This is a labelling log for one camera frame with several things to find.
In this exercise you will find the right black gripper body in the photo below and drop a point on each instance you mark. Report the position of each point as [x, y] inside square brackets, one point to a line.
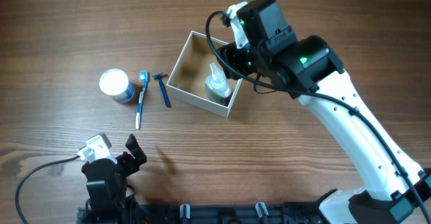
[242, 60]

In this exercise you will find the blue disposable razor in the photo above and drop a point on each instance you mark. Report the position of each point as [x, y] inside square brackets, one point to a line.
[158, 77]

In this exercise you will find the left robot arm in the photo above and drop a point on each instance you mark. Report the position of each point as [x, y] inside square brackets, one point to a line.
[107, 182]

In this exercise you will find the blue white toothbrush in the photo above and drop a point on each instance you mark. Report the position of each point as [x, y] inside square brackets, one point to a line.
[143, 78]

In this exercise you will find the clear spray bottle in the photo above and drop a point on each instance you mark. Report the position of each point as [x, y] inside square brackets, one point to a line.
[217, 88]

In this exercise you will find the cotton bud tub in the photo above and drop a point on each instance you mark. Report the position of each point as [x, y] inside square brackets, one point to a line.
[115, 83]

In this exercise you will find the white cardboard box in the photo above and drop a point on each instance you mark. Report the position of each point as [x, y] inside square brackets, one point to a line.
[187, 79]

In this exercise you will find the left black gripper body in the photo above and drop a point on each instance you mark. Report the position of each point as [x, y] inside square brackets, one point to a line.
[126, 165]

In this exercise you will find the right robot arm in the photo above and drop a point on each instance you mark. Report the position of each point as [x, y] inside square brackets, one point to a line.
[265, 45]

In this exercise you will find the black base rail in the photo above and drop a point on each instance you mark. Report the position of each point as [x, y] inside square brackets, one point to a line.
[219, 214]

